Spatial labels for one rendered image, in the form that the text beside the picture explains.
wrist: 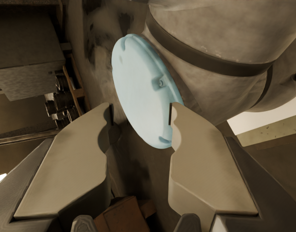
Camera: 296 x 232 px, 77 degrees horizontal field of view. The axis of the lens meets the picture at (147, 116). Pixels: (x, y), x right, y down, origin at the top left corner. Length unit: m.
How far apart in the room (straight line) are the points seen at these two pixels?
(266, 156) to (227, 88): 0.50
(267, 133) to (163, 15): 0.39
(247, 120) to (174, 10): 0.34
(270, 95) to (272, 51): 0.16
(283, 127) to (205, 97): 0.30
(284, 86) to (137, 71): 0.23
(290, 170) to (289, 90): 0.35
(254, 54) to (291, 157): 0.50
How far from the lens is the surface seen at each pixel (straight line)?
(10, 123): 11.56
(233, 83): 0.20
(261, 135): 0.51
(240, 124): 0.48
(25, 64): 2.35
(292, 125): 0.48
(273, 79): 0.33
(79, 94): 2.36
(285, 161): 0.67
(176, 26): 0.18
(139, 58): 0.19
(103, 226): 1.46
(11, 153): 11.26
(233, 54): 0.18
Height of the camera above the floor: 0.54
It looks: 29 degrees down
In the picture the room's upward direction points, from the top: 109 degrees counter-clockwise
